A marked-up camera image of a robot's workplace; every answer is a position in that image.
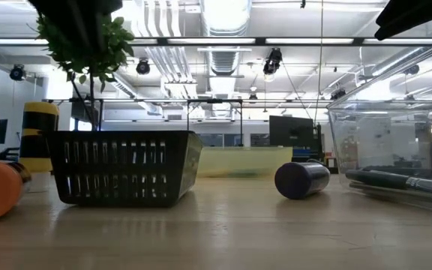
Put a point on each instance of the purple paint bottle white cap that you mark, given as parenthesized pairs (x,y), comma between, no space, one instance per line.
(298,180)

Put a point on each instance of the black ceiling spotlight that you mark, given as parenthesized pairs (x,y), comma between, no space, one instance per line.
(17,72)
(143,66)

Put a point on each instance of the yellow translucent plastic bin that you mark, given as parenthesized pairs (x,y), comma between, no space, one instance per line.
(246,161)

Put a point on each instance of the black overhead frame bar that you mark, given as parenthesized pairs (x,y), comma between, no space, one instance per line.
(260,41)

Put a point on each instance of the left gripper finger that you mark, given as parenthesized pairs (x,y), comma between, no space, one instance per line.
(88,30)
(60,30)

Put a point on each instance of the silver ceiling duct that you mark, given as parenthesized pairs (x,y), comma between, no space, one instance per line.
(225,15)

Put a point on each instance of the clear plastic bin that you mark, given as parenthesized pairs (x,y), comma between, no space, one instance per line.
(388,142)

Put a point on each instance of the yellow paint bottle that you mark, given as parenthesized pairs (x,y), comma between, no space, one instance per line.
(39,123)

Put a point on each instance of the black monitor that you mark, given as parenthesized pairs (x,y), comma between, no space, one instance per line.
(291,131)

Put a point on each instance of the black hanging overhead camera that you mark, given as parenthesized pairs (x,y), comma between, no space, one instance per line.
(273,60)

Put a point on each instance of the black slotted plastic basket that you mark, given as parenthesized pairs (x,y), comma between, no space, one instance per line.
(126,137)

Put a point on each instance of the green plant in black pot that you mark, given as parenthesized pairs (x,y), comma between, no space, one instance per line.
(116,37)

